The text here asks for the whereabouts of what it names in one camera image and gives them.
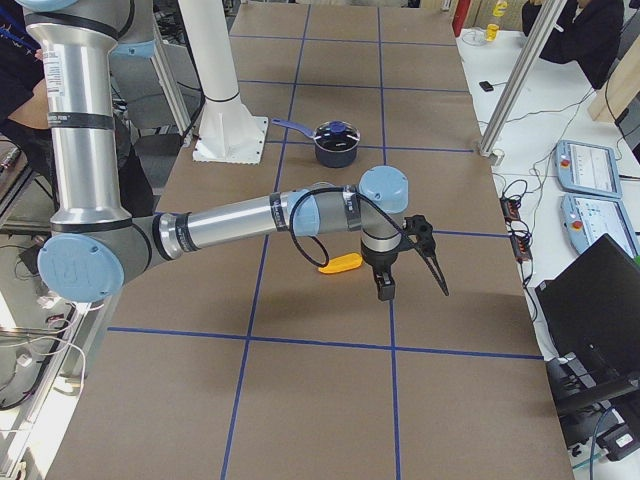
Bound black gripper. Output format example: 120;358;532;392
361;215;450;301

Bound glass pot lid blue knob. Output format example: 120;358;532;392
313;120;361;142

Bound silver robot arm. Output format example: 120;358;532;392
23;1;445;302

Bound yellow plastic corn cob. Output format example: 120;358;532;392
318;252;363;275

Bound dark blue saucepan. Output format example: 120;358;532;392
271;118;360;168

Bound lower teach pendant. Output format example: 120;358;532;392
561;193;639;258

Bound teach pendant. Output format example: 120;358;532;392
561;193;639;258
555;140;622;199

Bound black laptop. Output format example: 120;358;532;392
535;234;639;374

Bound small black device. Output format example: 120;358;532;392
479;81;494;92

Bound upper teach pendant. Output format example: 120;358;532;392
555;140;622;199

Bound yellow cup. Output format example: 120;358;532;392
484;23;500;42

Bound seated person black clothes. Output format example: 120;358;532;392
539;0;625;90

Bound person in dark clothes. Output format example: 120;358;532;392
1;1;154;217

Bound black orange cable hub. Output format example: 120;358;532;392
500;197;533;264

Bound white camera stand post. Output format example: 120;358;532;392
179;0;268;165

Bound aluminium frame post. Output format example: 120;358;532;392
478;0;566;166

